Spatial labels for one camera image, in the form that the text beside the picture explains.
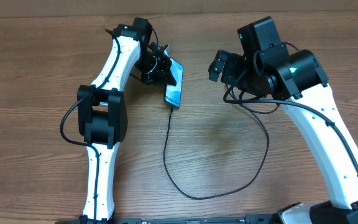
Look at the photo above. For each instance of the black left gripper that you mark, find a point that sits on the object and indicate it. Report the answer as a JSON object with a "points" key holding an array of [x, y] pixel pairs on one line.
{"points": [[163, 76]]}

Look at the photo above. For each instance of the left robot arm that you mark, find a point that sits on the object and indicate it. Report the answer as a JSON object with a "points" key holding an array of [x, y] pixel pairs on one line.
{"points": [[102, 114]]}

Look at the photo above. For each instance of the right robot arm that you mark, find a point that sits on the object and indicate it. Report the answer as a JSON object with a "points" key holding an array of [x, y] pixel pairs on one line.
{"points": [[298, 83]]}

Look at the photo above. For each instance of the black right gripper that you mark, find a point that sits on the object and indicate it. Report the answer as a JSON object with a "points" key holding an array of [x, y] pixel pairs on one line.
{"points": [[229, 63]]}

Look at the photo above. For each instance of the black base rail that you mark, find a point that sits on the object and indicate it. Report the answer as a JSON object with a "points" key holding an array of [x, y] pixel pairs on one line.
{"points": [[191, 221]]}

